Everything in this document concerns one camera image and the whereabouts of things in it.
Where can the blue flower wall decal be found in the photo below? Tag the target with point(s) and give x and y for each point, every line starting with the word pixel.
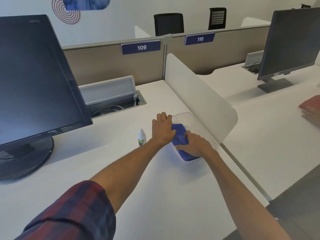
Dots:
pixel 85 3

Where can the frosted desk divider panel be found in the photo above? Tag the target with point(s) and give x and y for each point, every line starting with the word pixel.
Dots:
pixel 200 97

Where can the beige cubicle partition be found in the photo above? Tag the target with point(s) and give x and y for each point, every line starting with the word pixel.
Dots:
pixel 225 54
pixel 105 64

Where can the person's left hand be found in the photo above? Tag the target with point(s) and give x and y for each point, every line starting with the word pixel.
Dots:
pixel 162 128

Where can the person's right hand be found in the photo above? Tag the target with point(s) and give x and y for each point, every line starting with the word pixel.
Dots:
pixel 197 144

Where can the clear plastic container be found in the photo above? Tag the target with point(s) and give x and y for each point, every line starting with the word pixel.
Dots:
pixel 187 119

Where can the small white spray bottle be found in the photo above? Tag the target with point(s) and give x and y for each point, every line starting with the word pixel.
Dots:
pixel 141 138

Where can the person's right forearm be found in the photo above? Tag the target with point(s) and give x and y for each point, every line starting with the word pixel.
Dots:
pixel 240 197

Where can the red cloth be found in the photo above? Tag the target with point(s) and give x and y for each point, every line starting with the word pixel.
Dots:
pixel 310 102

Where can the black acer monitor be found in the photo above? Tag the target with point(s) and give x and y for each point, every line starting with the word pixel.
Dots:
pixel 37 79

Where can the blue number sign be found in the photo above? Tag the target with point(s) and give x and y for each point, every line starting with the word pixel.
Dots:
pixel 200 39
pixel 141 47

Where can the black slatted office chair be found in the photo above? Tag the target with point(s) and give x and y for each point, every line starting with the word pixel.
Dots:
pixel 217 18

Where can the black mesh office chair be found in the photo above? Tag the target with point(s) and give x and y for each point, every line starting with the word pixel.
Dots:
pixel 168 23

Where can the blue microfiber cloth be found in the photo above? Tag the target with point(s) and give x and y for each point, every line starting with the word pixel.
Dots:
pixel 180 137

